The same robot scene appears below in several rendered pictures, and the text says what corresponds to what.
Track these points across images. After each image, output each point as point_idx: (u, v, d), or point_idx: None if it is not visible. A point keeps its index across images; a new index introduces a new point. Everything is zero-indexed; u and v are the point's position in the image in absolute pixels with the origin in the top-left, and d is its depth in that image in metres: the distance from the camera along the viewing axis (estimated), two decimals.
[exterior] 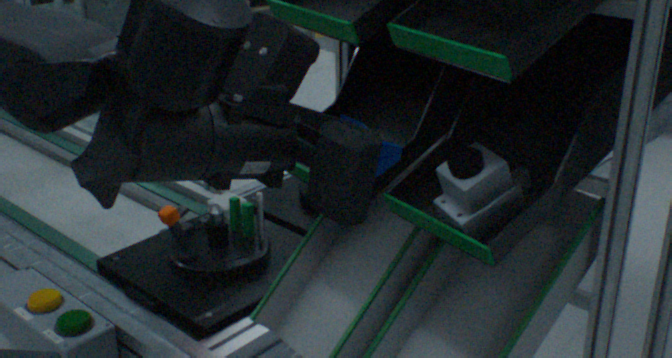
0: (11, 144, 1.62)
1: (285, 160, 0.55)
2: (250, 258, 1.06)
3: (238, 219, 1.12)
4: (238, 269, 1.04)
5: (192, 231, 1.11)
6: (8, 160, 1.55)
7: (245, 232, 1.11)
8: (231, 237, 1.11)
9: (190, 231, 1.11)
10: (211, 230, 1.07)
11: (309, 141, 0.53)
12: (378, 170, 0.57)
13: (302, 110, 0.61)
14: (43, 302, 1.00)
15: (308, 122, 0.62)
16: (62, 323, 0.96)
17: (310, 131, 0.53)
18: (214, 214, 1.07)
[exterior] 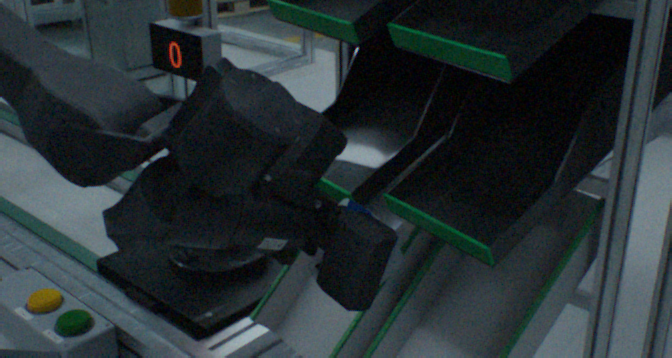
0: (11, 144, 1.62)
1: (306, 246, 0.58)
2: (250, 258, 1.06)
3: None
4: (238, 269, 1.04)
5: None
6: (8, 160, 1.55)
7: None
8: None
9: None
10: None
11: (317, 220, 0.57)
12: None
13: (323, 198, 0.64)
14: (43, 302, 1.00)
15: (327, 210, 0.64)
16: (62, 323, 0.96)
17: (319, 211, 0.57)
18: None
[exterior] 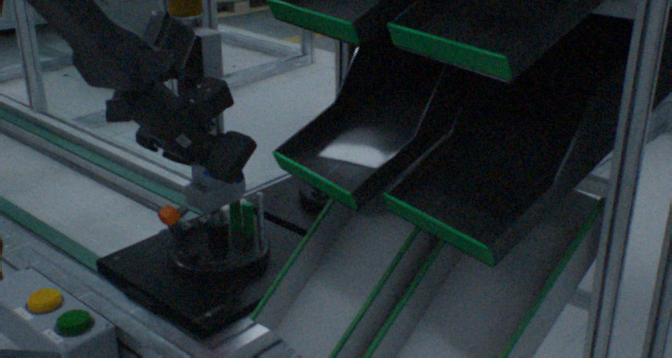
0: (11, 144, 1.62)
1: (198, 153, 0.99)
2: (250, 258, 1.06)
3: (238, 219, 1.12)
4: (238, 269, 1.04)
5: (192, 231, 1.11)
6: (8, 160, 1.55)
7: (245, 232, 1.11)
8: (231, 237, 1.11)
9: (190, 231, 1.11)
10: (211, 230, 1.07)
11: (208, 140, 1.00)
12: None
13: None
14: (43, 302, 1.00)
15: None
16: (62, 323, 0.96)
17: (211, 135, 1.00)
18: (214, 214, 1.07)
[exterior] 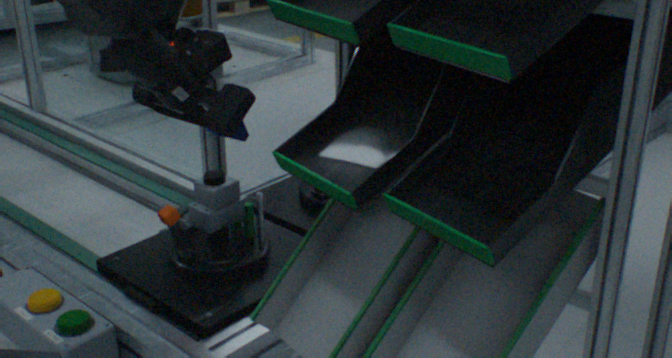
0: (11, 144, 1.62)
1: (190, 106, 0.98)
2: (250, 258, 1.06)
3: None
4: (238, 269, 1.04)
5: (192, 231, 1.11)
6: (8, 160, 1.55)
7: (245, 232, 1.11)
8: (231, 237, 1.11)
9: (190, 231, 1.11)
10: None
11: (211, 95, 0.97)
12: (235, 135, 1.00)
13: None
14: (43, 302, 1.00)
15: (197, 110, 1.05)
16: (62, 323, 0.96)
17: (214, 91, 0.97)
18: None
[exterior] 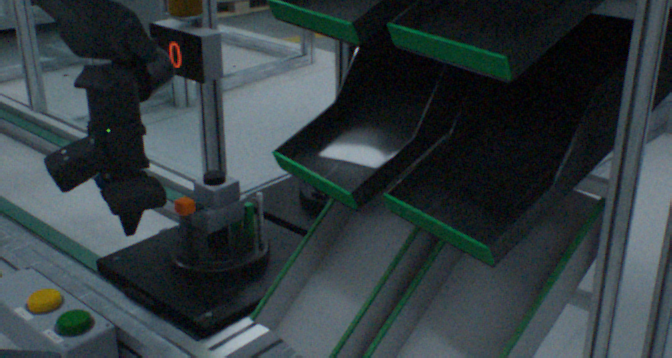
0: (11, 144, 1.62)
1: None
2: (250, 258, 1.06)
3: None
4: (238, 269, 1.04)
5: (192, 231, 1.11)
6: (8, 160, 1.55)
7: (245, 232, 1.11)
8: (231, 237, 1.11)
9: None
10: None
11: None
12: None
13: None
14: (43, 302, 1.00)
15: None
16: (62, 323, 0.96)
17: None
18: None
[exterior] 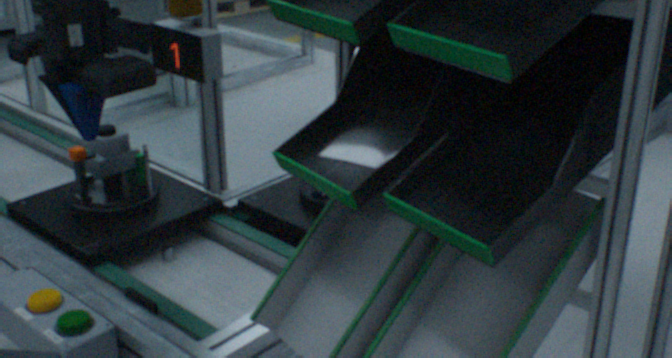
0: (11, 144, 1.62)
1: None
2: (138, 200, 1.22)
3: (133, 169, 1.28)
4: (125, 209, 1.20)
5: (91, 179, 1.27)
6: (8, 160, 1.55)
7: (138, 180, 1.27)
8: (126, 184, 1.27)
9: (89, 179, 1.27)
10: (104, 177, 1.23)
11: None
12: (84, 121, 0.82)
13: (92, 98, 0.84)
14: (43, 302, 1.00)
15: (85, 106, 0.83)
16: (62, 323, 0.96)
17: None
18: None
